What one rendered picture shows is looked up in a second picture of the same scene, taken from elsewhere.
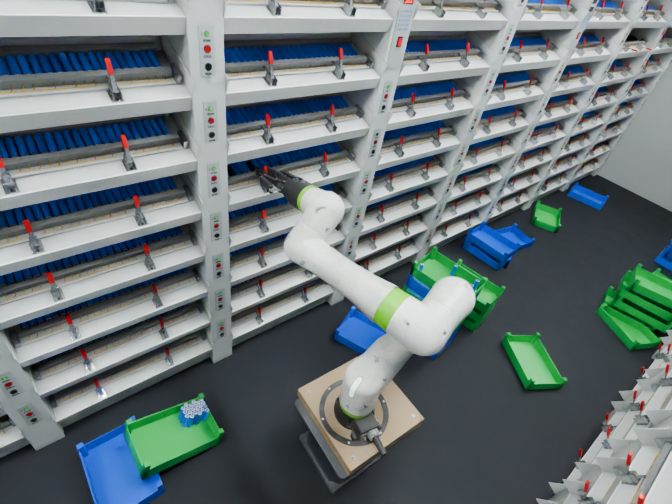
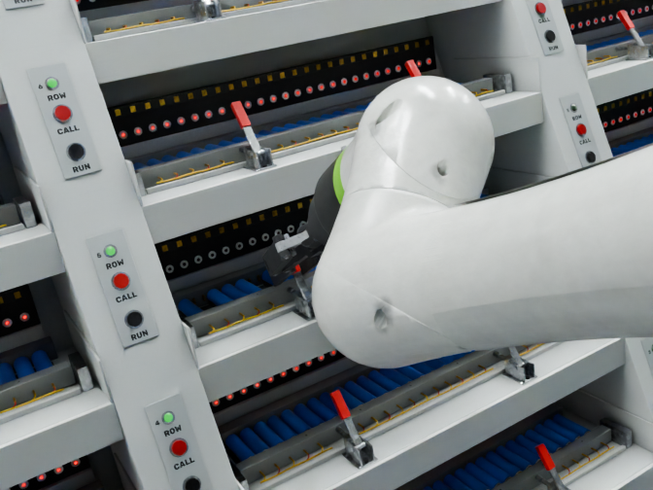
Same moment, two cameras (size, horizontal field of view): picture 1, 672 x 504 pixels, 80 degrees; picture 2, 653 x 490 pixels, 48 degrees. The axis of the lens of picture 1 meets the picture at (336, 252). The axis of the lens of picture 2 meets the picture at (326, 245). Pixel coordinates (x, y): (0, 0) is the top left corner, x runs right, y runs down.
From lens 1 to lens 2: 0.82 m
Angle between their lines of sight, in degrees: 44
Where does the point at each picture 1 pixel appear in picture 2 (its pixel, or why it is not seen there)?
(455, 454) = not seen: outside the picture
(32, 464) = not seen: outside the picture
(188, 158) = (30, 235)
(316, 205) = (368, 119)
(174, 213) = (31, 425)
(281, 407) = not seen: outside the picture
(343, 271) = (544, 198)
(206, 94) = (31, 50)
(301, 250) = (360, 265)
